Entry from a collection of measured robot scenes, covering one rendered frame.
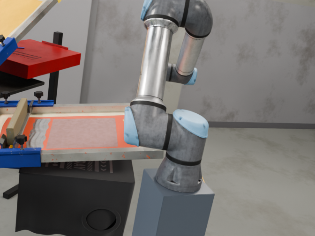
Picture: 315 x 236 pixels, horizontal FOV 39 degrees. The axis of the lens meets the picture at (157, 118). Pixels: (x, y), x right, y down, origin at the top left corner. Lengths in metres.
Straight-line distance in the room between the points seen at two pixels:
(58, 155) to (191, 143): 0.63
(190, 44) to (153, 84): 0.31
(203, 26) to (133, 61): 3.38
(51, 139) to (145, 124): 0.75
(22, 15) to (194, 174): 1.75
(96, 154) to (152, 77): 0.51
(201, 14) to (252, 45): 4.02
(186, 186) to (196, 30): 0.53
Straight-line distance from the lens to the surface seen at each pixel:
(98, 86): 4.87
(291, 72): 5.98
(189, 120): 1.35
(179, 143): 1.37
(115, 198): 1.98
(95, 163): 2.06
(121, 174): 2.00
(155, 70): 1.42
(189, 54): 1.70
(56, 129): 2.12
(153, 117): 1.36
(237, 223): 3.74
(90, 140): 1.99
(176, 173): 1.41
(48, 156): 1.81
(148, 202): 1.49
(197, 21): 1.52
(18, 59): 3.01
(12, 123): 1.94
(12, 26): 2.79
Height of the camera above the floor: 1.88
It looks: 20 degrees down
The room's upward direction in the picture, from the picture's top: 10 degrees clockwise
